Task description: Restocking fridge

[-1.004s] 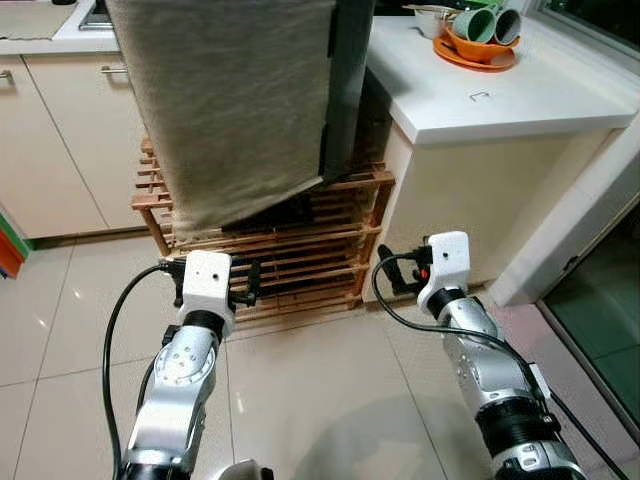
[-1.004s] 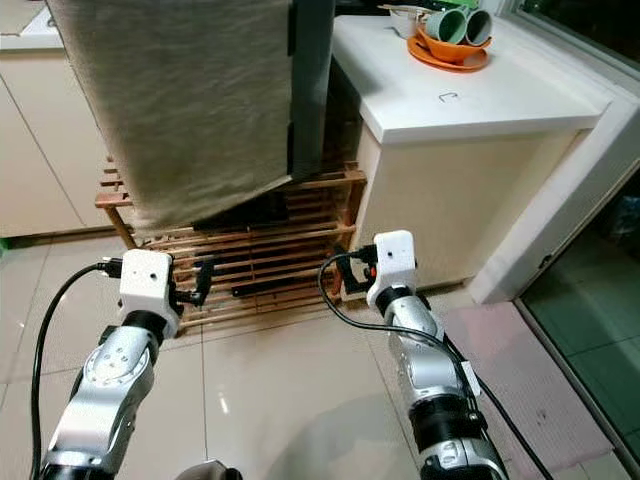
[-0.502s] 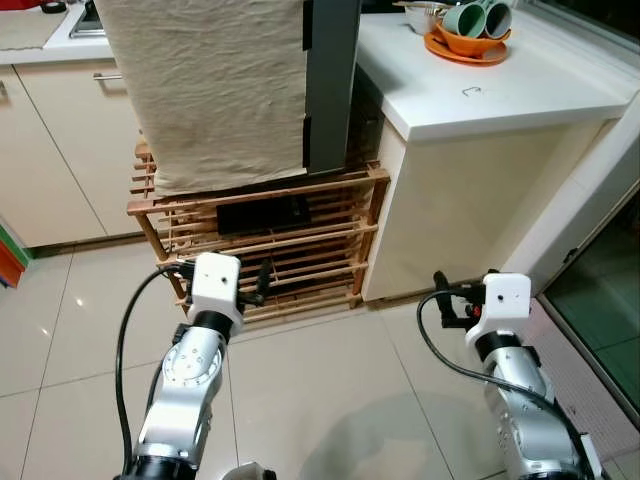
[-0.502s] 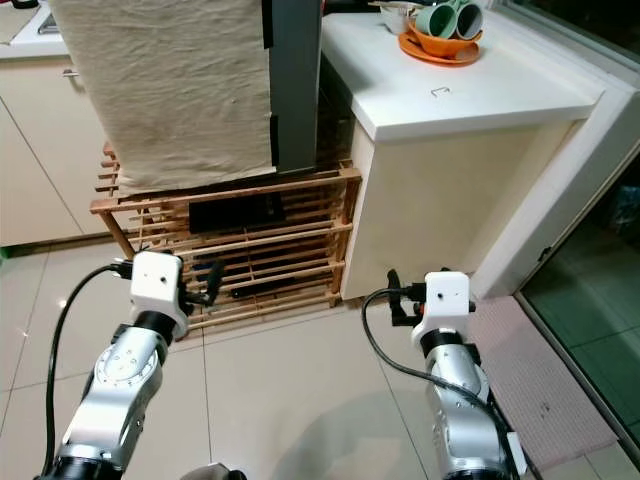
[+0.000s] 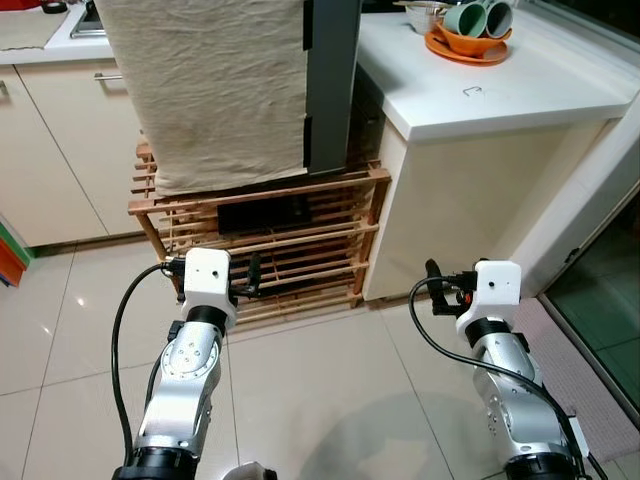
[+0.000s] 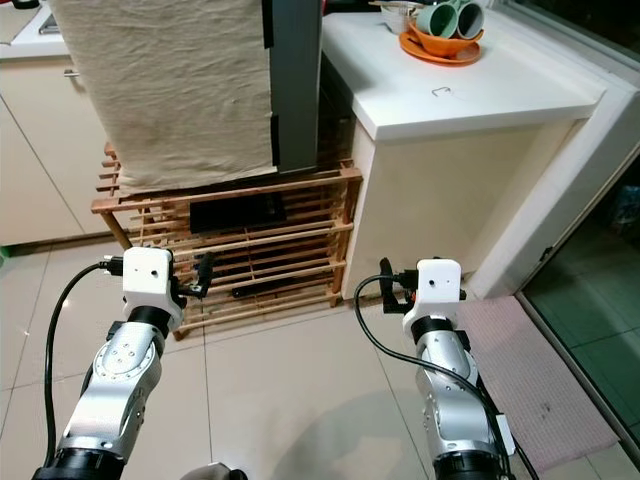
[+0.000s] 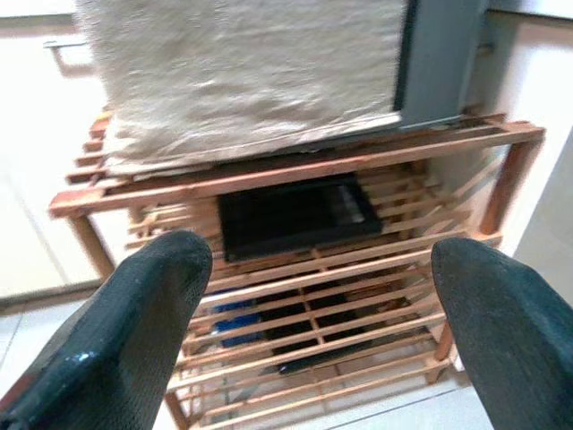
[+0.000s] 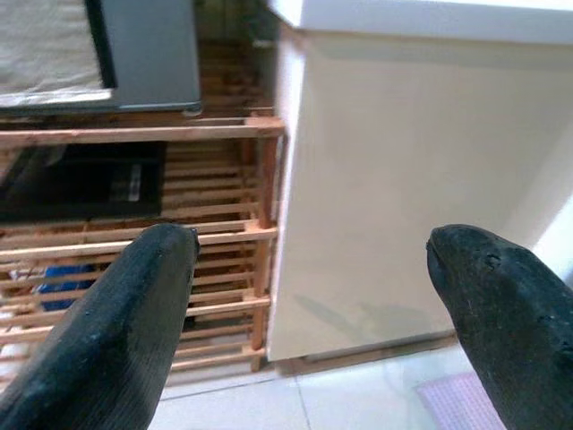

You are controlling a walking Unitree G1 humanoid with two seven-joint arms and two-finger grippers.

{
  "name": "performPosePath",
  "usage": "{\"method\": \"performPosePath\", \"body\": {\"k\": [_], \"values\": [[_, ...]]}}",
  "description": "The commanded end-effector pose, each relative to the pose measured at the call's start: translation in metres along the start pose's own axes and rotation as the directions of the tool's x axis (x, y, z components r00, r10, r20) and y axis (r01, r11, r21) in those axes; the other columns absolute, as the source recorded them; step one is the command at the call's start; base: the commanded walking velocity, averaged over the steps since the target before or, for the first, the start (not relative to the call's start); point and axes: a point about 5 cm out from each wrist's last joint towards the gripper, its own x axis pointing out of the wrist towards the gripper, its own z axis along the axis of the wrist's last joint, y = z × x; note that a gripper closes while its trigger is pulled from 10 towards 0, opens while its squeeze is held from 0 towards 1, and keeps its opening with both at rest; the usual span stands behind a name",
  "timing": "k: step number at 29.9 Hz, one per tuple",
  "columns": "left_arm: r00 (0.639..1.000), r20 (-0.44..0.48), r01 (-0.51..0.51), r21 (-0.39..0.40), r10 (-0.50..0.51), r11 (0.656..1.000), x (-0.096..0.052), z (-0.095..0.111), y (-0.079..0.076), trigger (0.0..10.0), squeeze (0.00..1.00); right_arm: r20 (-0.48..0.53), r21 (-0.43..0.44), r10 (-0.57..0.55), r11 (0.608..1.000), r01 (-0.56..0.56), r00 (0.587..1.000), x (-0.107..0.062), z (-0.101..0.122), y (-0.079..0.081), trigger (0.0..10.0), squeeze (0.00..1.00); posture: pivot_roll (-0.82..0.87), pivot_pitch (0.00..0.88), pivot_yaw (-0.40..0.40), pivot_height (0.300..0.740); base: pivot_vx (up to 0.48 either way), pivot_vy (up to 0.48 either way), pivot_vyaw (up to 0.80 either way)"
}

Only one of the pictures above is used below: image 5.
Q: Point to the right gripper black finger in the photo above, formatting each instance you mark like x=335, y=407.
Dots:
x=433, y=278

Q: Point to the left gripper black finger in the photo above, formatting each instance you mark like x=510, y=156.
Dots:
x=255, y=275

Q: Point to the small steel fridge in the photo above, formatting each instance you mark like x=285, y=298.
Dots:
x=335, y=80

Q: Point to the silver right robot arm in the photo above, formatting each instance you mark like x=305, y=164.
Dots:
x=510, y=400

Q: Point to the white topped side cabinet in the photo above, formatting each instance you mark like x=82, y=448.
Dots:
x=480, y=200

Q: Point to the wooden slatted rack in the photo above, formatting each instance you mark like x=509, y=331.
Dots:
x=145, y=208

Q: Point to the pink floor mat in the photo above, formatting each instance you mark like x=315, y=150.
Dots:
x=580, y=380

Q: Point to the small metal hook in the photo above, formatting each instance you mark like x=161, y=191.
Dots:
x=466, y=91

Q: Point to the beige wrinkled cloth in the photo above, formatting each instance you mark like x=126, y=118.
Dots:
x=200, y=90

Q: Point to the orange plate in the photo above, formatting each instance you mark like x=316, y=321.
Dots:
x=470, y=61

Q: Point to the cream kitchen cabinet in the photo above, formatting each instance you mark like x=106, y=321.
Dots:
x=60, y=150

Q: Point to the orange plastic board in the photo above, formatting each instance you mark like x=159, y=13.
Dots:
x=10, y=268

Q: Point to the orange bowl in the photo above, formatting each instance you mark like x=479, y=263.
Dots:
x=470, y=45

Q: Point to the green plastic board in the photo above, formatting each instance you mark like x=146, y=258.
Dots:
x=6, y=235

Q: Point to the steel bowl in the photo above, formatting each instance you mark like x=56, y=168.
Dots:
x=425, y=18

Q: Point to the green mug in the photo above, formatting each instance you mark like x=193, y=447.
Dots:
x=500, y=15
x=462, y=18

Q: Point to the steel gas stove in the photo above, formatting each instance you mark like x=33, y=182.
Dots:
x=90, y=20

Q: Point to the beige counter mat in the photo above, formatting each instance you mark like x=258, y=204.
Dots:
x=30, y=30

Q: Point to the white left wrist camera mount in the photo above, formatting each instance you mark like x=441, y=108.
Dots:
x=207, y=272

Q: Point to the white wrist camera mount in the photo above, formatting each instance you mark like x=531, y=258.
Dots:
x=207, y=272
x=498, y=285

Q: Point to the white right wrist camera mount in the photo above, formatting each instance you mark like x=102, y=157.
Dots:
x=498, y=285

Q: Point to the white door frame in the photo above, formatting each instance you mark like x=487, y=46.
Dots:
x=595, y=190

